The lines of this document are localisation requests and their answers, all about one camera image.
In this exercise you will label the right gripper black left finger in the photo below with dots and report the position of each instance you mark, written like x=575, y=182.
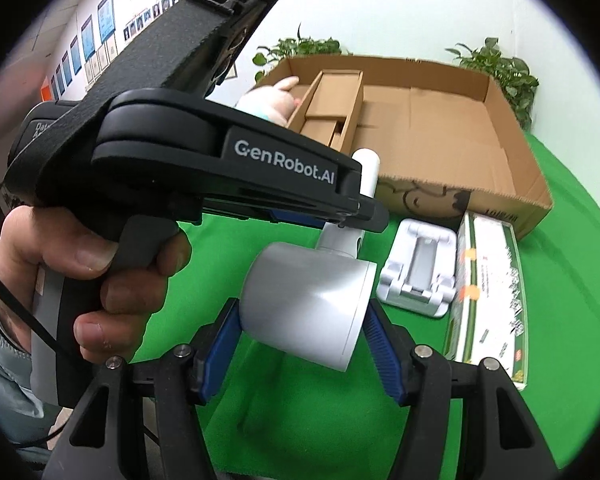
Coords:
x=105, y=436

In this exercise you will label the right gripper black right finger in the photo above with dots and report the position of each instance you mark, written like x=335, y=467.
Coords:
x=499, y=439

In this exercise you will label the white folding phone stand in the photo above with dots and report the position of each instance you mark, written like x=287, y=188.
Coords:
x=419, y=273

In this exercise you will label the white hair dryer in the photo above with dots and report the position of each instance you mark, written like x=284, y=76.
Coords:
x=310, y=302

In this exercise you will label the grey sleeve forearm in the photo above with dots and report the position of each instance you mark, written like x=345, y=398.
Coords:
x=24, y=418

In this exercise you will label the person's left hand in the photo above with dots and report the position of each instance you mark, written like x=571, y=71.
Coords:
x=52, y=236

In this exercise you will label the green white medicine box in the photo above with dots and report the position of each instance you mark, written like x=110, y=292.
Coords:
x=488, y=315

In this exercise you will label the pink pig plush toy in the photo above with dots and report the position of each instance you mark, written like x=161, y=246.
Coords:
x=273, y=103

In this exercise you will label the left potted green plant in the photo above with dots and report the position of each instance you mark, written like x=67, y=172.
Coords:
x=267, y=58

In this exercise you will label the potted green plant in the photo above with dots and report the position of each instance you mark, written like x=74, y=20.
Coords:
x=267, y=58
x=512, y=74

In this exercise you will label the brown cardboard insert tray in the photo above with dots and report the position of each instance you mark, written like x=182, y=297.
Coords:
x=329, y=111

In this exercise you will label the large brown cardboard box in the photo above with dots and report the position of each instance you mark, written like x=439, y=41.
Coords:
x=446, y=137

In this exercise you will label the right potted green plant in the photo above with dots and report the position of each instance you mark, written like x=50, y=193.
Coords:
x=512, y=74

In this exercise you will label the blue notice boards on wall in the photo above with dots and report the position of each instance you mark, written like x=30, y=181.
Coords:
x=84, y=50

